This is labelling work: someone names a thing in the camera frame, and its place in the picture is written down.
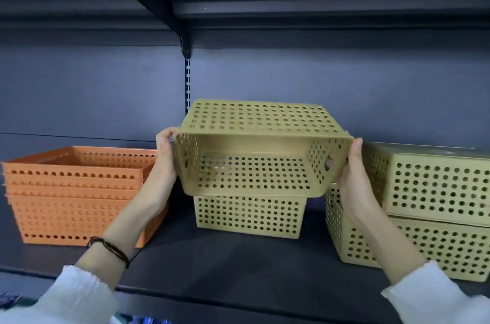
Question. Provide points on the blue patterned packet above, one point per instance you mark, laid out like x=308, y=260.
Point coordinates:
x=145, y=319
x=8, y=299

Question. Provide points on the person's left forearm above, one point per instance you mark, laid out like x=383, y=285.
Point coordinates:
x=115, y=232

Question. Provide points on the person's right hand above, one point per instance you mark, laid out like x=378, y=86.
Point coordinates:
x=354, y=189

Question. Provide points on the dark metal shelf board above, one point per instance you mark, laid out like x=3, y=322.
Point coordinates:
x=237, y=262

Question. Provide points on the person's left hand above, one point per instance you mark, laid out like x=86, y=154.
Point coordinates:
x=165, y=170

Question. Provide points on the black shelf bracket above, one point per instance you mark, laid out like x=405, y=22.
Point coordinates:
x=180, y=35

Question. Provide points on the slotted metal shelf upright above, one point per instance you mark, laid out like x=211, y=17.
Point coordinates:
x=187, y=82

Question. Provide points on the person's left thumb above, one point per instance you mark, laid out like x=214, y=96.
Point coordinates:
x=173, y=134

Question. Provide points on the person's right forearm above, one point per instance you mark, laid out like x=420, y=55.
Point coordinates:
x=398, y=258

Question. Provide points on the orange perforated plastic basket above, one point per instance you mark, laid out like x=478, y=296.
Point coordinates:
x=72, y=180
x=65, y=220
x=76, y=167
x=69, y=190

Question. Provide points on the person's right thumb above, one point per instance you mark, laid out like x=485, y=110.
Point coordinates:
x=355, y=153

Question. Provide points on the yellow perforated plastic basket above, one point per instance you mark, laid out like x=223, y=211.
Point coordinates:
x=436, y=182
x=249, y=117
x=249, y=216
x=432, y=247

